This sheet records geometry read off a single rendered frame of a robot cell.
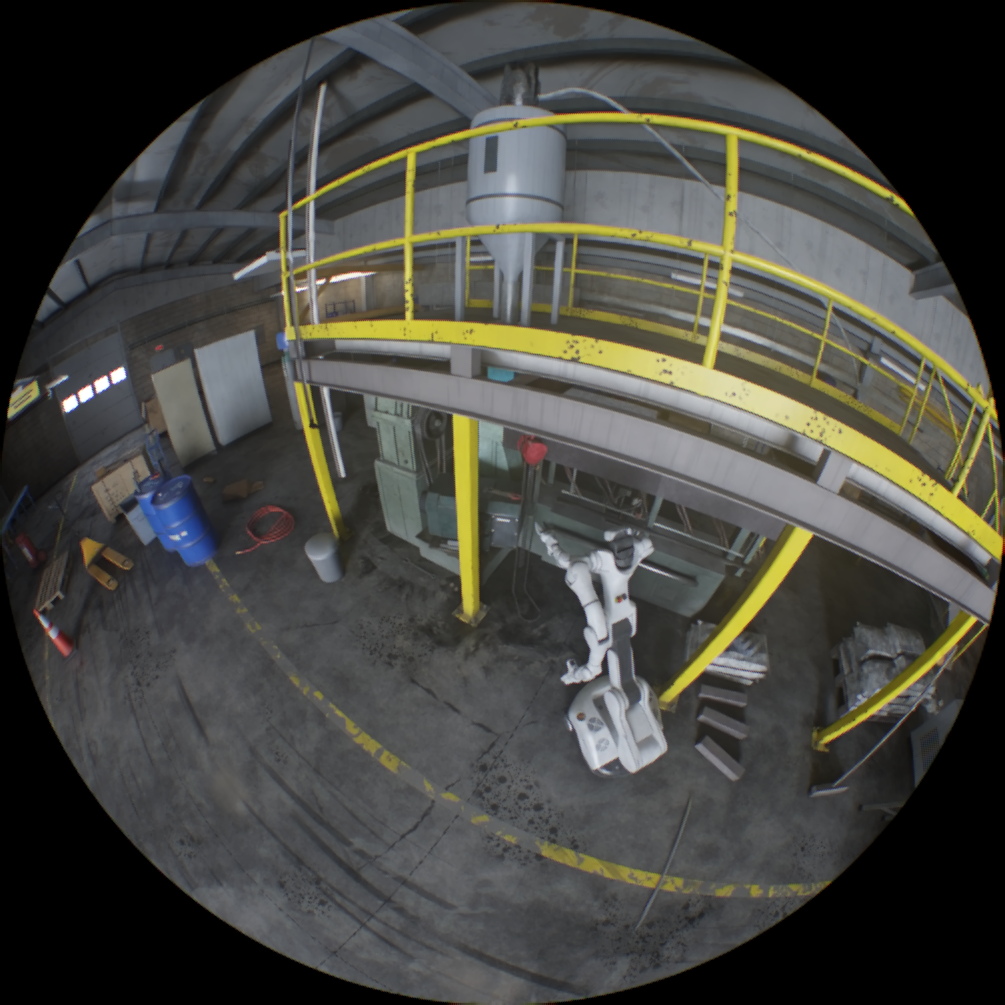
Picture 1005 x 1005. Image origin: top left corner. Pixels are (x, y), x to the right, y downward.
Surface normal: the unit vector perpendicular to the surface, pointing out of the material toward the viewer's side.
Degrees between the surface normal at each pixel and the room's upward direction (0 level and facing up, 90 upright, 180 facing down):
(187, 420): 90
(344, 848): 0
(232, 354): 90
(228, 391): 90
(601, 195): 90
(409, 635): 0
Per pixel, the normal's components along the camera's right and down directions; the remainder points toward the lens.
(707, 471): -0.50, 0.50
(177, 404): 0.87, 0.32
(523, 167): 0.09, 0.59
